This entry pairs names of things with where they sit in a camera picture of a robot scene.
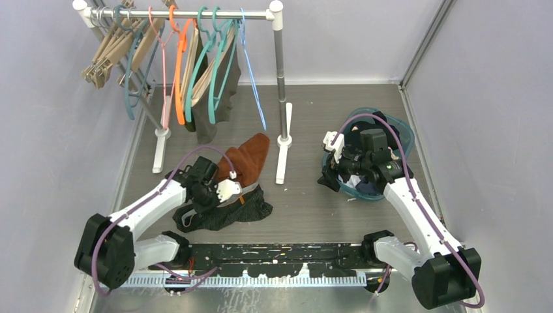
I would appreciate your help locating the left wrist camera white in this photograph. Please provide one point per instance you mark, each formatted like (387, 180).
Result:
(228, 188)

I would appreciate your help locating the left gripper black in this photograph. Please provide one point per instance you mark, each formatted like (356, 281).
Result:
(201, 208)

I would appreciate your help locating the white garment rack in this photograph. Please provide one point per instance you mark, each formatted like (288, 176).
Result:
(274, 14)

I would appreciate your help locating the teal hanger middle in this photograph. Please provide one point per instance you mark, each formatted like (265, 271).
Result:
(198, 59)

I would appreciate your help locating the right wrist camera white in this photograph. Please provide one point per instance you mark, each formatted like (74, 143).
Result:
(333, 143)

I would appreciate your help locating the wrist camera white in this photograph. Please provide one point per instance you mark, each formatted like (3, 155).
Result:
(228, 188)
(333, 143)

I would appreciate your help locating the teal hanger left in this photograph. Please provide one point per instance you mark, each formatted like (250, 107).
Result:
(143, 36)

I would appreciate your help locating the orange hanger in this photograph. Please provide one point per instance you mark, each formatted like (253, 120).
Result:
(181, 48)

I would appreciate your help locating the teal hanger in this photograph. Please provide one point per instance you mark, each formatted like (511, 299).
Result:
(198, 59)
(143, 36)
(226, 48)

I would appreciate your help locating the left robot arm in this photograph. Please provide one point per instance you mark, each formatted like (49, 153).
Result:
(111, 249)

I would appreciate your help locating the navy underwear cream waistband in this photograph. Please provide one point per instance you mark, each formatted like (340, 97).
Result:
(367, 188)

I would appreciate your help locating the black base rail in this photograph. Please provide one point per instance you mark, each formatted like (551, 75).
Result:
(278, 260)

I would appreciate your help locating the white black printed garment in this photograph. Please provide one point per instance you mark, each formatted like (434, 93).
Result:
(353, 181)

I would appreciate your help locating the light blue wire hanger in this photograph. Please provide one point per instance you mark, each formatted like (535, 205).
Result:
(243, 38)

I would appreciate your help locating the beige wooden hangers bunch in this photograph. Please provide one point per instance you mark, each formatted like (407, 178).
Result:
(113, 48)

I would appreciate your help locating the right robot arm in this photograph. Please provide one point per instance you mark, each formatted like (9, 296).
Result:
(441, 270)

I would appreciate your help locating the teal hanger right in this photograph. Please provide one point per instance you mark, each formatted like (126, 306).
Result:
(226, 48)

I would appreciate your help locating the brown towel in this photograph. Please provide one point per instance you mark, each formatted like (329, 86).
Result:
(249, 158)

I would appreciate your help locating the teal laundry basket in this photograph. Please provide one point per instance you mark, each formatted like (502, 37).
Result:
(379, 174)

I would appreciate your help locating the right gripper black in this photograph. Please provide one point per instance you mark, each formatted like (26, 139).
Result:
(329, 173)

